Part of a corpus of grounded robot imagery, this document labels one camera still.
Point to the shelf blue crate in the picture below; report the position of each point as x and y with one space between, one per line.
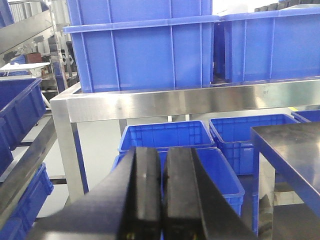
23 217
21 106

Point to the blue crate stacked on top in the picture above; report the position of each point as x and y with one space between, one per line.
89 12

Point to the left upper shelf blue crate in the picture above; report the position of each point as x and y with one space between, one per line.
21 106

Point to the large blue crate on table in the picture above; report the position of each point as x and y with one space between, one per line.
158 54

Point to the stainless steel rack table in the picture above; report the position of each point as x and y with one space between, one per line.
72 106

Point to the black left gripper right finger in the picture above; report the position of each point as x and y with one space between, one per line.
193 206

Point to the right blue crate on table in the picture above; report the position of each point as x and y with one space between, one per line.
268 45

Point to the blue floor crate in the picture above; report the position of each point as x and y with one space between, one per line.
216 167
232 136
191 134

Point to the left lower shelf blue crate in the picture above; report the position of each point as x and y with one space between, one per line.
23 217

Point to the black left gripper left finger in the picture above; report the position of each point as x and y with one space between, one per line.
126 205

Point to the near blue floor crate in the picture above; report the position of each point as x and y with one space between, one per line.
216 167

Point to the right blue floor crate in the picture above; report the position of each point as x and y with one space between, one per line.
232 136

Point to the far right blue crate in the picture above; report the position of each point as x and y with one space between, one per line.
306 116

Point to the far blue floor crate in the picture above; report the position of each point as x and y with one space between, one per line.
191 134

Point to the dark work table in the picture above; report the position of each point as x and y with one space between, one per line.
293 151

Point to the left steel shelf rack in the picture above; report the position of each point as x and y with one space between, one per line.
23 172

